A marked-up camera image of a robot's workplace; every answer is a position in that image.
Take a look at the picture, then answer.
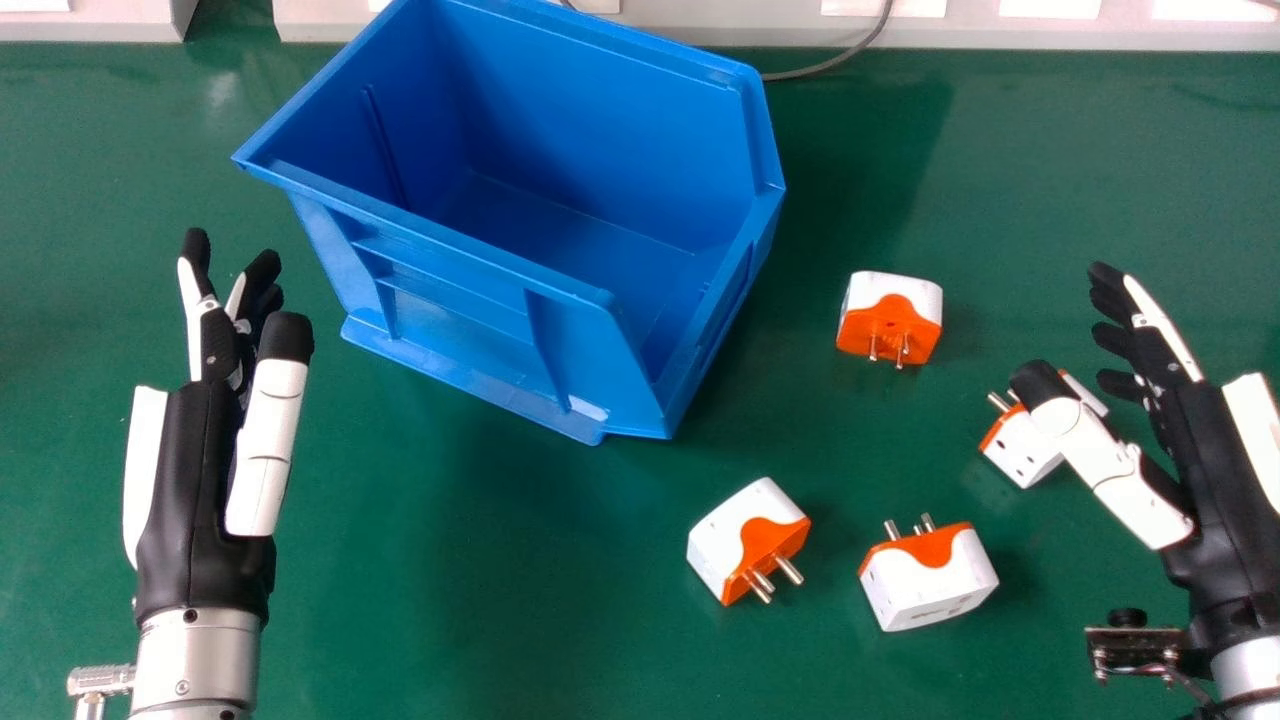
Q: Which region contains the grey cable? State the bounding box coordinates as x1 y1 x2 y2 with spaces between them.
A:
560 0 894 83

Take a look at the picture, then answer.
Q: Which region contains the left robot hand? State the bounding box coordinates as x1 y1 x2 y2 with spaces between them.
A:
122 227 316 627

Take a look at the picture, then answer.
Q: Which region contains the white-and-orange plug adapter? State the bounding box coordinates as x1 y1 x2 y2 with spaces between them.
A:
857 513 1000 633
686 477 812 607
836 271 944 371
978 369 1110 490

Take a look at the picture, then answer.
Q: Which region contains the blue plastic bin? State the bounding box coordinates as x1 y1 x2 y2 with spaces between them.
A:
231 0 787 447

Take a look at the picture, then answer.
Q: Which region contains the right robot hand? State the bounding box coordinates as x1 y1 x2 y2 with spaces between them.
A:
1008 261 1280 651

